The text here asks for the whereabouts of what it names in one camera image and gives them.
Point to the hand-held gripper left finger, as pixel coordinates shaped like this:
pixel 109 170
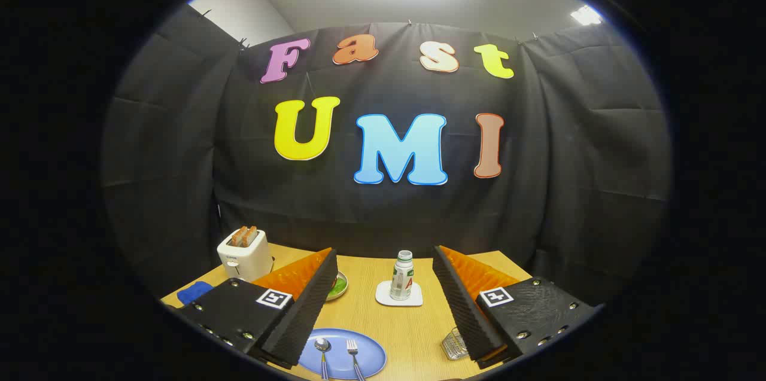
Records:
pixel 305 315

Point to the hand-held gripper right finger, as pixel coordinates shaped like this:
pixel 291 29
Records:
pixel 464 315

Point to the plate of toy food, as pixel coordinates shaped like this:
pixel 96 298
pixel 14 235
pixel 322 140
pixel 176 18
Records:
pixel 338 288

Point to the white square coaster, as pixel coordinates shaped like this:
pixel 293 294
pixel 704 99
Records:
pixel 416 301

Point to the blue round plate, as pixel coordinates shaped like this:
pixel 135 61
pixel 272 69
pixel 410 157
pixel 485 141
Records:
pixel 338 356

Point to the white bottle with green label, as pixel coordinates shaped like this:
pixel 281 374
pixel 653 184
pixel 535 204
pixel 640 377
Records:
pixel 401 282

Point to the white toaster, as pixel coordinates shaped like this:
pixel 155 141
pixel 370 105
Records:
pixel 245 258

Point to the toast slice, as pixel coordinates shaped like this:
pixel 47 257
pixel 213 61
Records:
pixel 239 237
pixel 252 235

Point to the blue folded cloth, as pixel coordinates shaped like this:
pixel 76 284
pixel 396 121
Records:
pixel 194 292

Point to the small ceiling light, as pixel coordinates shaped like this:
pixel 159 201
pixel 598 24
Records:
pixel 586 15

